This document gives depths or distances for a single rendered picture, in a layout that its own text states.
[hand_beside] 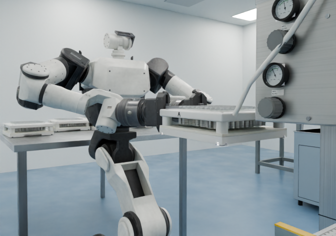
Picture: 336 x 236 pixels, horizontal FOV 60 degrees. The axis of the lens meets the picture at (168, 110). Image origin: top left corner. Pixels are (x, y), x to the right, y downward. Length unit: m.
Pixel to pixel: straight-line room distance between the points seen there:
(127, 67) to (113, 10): 4.39
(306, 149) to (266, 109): 2.74
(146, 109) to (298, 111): 0.52
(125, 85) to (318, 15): 0.92
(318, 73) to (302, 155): 2.80
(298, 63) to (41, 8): 4.94
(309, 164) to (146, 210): 2.26
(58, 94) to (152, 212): 0.57
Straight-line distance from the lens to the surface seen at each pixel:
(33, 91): 0.97
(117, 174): 1.21
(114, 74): 1.22
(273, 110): 0.45
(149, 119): 0.87
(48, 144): 1.61
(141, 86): 1.28
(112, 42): 1.30
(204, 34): 6.68
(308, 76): 0.45
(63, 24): 5.25
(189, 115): 0.72
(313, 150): 3.16
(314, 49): 0.45
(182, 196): 2.11
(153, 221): 1.17
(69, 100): 0.94
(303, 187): 3.28
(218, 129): 0.65
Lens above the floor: 1.06
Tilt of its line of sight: 2 degrees down
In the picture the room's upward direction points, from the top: straight up
